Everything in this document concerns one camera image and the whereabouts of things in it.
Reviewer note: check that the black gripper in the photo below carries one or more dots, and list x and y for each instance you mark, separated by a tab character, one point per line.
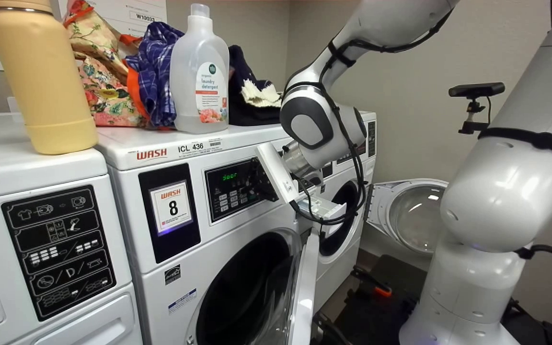
306	181

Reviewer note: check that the black washer control panel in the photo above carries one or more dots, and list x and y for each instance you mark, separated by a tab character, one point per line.
231	189

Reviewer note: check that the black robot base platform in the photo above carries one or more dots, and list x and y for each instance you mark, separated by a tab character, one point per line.
378	319

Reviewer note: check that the white grey Franka robot arm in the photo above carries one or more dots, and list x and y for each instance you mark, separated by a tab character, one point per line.
507	198

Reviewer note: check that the white washer number nine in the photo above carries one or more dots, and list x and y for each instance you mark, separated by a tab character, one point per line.
336	281

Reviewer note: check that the white round washer door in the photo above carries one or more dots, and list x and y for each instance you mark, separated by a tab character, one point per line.
306	288
417	217

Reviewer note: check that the navy and cream knit garment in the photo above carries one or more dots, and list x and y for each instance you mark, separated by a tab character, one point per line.
244	70

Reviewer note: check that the clear detergent bottle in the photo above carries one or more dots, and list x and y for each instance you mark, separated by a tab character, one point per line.
200	77

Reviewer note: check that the white washer number eight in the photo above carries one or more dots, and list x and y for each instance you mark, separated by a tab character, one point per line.
129	145

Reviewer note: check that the blue purple plastic bag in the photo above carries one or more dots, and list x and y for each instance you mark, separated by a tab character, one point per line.
158	70

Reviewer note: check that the floral fabric bag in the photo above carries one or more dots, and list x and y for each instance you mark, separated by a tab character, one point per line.
100	83

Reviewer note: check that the yellow insulated bottle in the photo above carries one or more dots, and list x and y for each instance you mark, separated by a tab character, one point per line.
43	83

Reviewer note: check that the grey wrist camera bar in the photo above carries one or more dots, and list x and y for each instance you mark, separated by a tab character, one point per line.
277	171

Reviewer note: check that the black camera on stand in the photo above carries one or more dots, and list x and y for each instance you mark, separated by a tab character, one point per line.
478	89

